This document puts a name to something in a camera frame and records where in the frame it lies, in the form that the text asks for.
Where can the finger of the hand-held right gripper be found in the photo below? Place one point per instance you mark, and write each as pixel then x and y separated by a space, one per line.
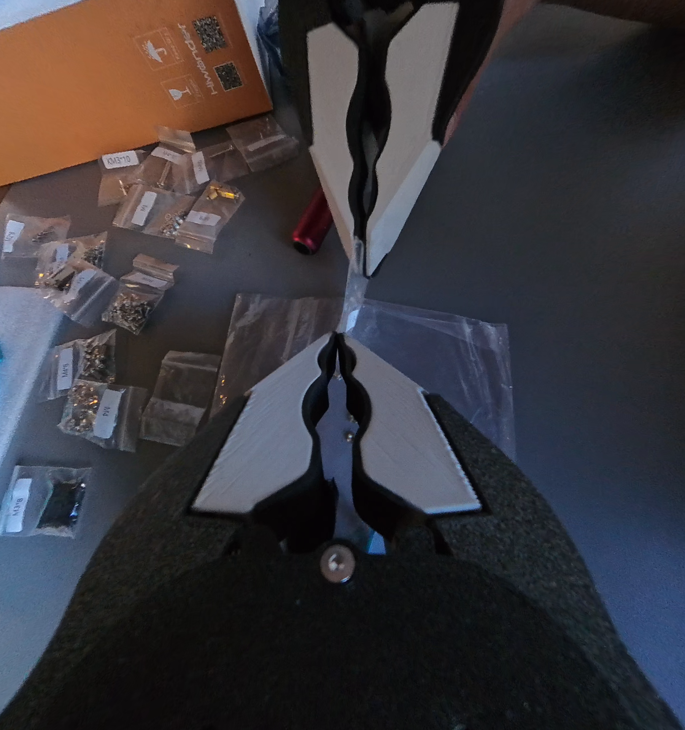
pixel 416 85
pixel 331 114

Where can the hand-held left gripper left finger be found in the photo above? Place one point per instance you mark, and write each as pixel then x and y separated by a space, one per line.
pixel 262 450

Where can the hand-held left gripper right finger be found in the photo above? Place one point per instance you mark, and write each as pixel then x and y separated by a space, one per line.
pixel 416 450

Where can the small clear zip bag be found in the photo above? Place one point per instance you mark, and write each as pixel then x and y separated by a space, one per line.
pixel 353 302

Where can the grey desk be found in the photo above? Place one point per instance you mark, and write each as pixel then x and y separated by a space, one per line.
pixel 576 256

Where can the person's right hand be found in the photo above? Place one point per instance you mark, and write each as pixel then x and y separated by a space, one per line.
pixel 508 28

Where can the blue-tinted plastic wrap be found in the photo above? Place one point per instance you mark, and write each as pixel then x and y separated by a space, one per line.
pixel 271 34

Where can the pile of small hardware bags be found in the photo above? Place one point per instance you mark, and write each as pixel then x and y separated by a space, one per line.
pixel 131 302

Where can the orange and white cardboard box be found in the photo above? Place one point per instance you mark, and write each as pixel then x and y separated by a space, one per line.
pixel 91 85

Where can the small bag of black screws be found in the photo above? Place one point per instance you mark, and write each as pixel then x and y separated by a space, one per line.
pixel 63 502

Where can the white foam sheet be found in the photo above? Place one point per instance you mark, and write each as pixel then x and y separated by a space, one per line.
pixel 11 399

